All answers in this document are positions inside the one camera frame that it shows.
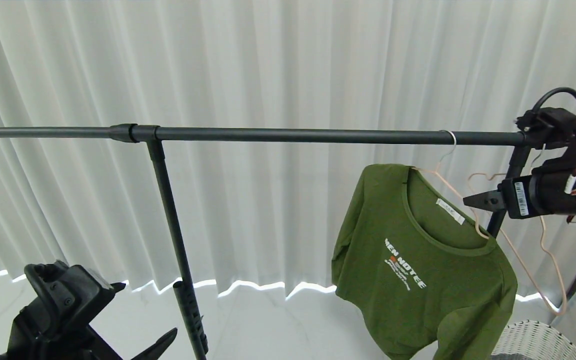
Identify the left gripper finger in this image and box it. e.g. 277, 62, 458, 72
130, 327, 179, 360

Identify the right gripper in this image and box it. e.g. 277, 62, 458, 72
499, 165, 576, 221

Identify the pink clothes hanger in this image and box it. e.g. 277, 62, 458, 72
468, 145, 568, 317
412, 130, 491, 240

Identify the green printed shirt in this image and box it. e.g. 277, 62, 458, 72
331, 163, 519, 360

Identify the white laundry basket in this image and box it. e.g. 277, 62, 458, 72
490, 320, 576, 360

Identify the black clothes rack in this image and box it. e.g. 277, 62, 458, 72
0, 123, 539, 360

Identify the white curtain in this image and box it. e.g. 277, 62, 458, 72
0, 0, 576, 316

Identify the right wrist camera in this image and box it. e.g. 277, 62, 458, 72
514, 107, 576, 150

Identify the black cable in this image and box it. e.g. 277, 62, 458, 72
530, 87, 576, 121

